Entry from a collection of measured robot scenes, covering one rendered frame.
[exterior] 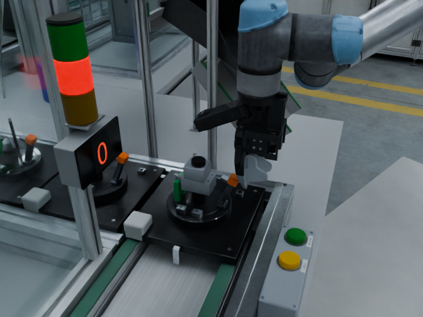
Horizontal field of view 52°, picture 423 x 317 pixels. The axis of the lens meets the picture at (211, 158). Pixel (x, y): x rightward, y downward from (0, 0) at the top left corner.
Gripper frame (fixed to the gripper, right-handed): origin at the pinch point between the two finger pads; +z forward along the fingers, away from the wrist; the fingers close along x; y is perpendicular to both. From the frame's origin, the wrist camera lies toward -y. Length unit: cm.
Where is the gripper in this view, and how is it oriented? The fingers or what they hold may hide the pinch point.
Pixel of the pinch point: (242, 181)
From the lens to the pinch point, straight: 87.7
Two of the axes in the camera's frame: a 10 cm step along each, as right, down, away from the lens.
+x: 3.3, -5.1, 8.0
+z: 0.0, 8.4, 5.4
